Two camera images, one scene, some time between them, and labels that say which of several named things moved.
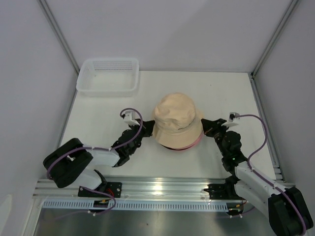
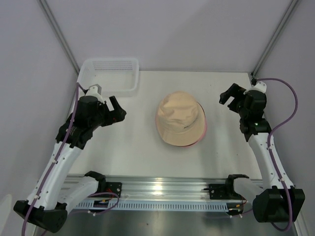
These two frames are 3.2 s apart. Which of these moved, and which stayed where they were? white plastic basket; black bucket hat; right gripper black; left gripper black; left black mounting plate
Moved: left gripper black; black bucket hat; right gripper black
Stayed: white plastic basket; left black mounting plate
